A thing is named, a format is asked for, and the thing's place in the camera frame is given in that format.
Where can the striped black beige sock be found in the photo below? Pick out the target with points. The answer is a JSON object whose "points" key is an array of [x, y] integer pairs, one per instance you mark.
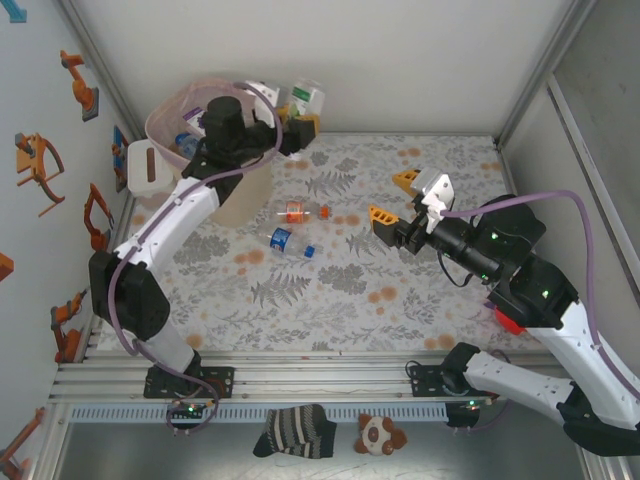
{"points": [[295, 430]]}

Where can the small LED circuit board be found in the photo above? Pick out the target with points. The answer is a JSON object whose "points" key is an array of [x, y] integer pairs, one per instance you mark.
{"points": [[470, 405], [190, 410]]}

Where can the blue text label water bottle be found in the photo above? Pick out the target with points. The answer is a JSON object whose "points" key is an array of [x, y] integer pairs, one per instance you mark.
{"points": [[186, 144]]}

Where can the beige bin with pink bag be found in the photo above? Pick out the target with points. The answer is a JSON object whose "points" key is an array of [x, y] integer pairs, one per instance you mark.
{"points": [[240, 205]]}

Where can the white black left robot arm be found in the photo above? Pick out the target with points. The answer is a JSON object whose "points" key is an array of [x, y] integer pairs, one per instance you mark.
{"points": [[165, 225]]}

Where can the aluminium rail frame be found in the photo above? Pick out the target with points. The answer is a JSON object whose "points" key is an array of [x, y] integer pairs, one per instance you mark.
{"points": [[320, 385]]}

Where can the white lidded plastic box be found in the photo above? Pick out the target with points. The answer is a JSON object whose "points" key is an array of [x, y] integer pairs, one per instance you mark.
{"points": [[142, 170]]}

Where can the brown white plush toy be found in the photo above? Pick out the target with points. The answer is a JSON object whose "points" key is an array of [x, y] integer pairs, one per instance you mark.
{"points": [[377, 435]]}

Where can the red plush toy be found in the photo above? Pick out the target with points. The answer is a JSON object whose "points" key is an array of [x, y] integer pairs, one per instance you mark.
{"points": [[510, 325]]}

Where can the blue label bottle blue cap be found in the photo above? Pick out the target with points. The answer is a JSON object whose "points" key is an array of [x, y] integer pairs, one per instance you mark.
{"points": [[281, 239]]}

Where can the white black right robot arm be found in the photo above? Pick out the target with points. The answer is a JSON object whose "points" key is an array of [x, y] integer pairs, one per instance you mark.
{"points": [[575, 350]]}

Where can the orange box machine wall sticker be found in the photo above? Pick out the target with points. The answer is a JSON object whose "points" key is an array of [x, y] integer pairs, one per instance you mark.
{"points": [[5, 267]]}

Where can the orange claw gripper wall sticker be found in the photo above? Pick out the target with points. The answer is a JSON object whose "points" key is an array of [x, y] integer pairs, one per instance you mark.
{"points": [[35, 162]]}

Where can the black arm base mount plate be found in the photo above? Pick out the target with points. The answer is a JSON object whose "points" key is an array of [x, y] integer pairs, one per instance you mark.
{"points": [[220, 382], [425, 380]]}

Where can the green white label square bottle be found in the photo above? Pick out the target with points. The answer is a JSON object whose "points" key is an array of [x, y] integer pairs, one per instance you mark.
{"points": [[306, 95]]}

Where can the blue orange wall sticker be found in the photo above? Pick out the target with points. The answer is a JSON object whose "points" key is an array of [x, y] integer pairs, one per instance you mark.
{"points": [[120, 160]]}

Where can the orange label small bottle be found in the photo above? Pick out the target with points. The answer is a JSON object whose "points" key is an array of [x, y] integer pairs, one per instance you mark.
{"points": [[295, 212]]}

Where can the aluminium frame post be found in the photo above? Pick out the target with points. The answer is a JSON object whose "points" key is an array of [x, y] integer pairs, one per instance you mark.
{"points": [[545, 65], [95, 55]]}

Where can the purple label clear bottle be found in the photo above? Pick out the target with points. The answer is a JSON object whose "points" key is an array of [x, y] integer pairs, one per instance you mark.
{"points": [[196, 119]]}

